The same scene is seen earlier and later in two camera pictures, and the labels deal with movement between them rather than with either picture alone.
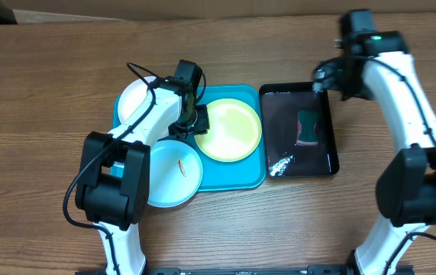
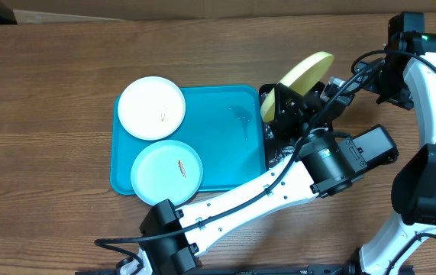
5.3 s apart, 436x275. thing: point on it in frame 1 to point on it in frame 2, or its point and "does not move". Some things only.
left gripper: [201, 127] to [286, 118]
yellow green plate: [234, 131] to [302, 79]
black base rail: [250, 270] does not move
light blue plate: [176, 173] does not move
